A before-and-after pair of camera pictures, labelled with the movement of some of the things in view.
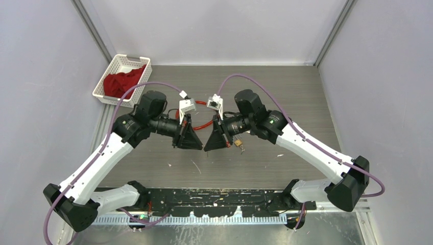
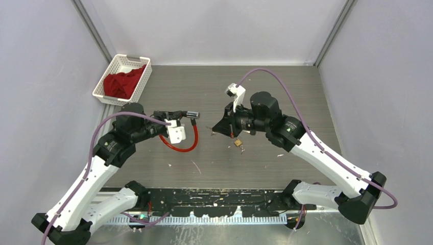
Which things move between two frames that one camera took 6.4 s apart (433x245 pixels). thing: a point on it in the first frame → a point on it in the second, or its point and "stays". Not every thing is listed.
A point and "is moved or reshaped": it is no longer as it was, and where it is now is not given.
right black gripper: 217,139 → 227,125
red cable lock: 178,118 is moved or reshaped
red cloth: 117,84 stays
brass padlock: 238,142 stays
